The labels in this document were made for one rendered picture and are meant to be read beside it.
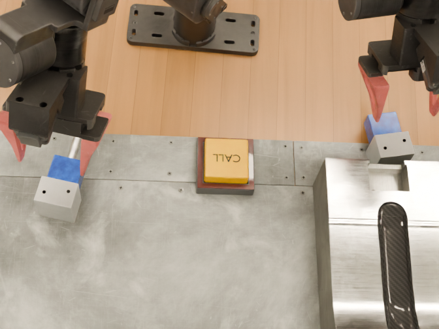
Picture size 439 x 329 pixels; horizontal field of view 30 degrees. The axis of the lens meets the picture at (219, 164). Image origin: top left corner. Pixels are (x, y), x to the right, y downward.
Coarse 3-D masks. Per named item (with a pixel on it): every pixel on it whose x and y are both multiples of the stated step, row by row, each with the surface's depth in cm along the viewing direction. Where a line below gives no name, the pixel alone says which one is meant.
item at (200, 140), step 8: (200, 144) 115; (248, 144) 116; (200, 152) 114; (248, 152) 115; (200, 160) 114; (200, 168) 113; (200, 176) 113; (200, 184) 112; (208, 184) 112; (216, 184) 112; (224, 184) 113; (232, 184) 113
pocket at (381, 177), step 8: (368, 168) 110; (376, 168) 110; (384, 168) 110; (392, 168) 110; (400, 168) 110; (376, 176) 110; (384, 176) 110; (392, 176) 110; (400, 176) 111; (376, 184) 110; (384, 184) 110; (392, 184) 110; (400, 184) 110; (408, 184) 107
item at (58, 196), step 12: (72, 144) 112; (60, 156) 110; (72, 156) 111; (60, 168) 109; (72, 168) 110; (48, 180) 107; (60, 180) 107; (72, 180) 109; (36, 192) 106; (48, 192) 106; (60, 192) 107; (72, 192) 107; (36, 204) 107; (48, 204) 106; (60, 204) 106; (72, 204) 106; (48, 216) 110; (60, 216) 109; (72, 216) 108
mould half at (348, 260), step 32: (352, 160) 108; (320, 192) 110; (352, 192) 106; (384, 192) 106; (416, 192) 107; (320, 224) 109; (352, 224) 104; (416, 224) 105; (320, 256) 109; (352, 256) 103; (416, 256) 103; (320, 288) 108; (352, 288) 101; (416, 288) 102; (320, 320) 107; (352, 320) 99; (384, 320) 99
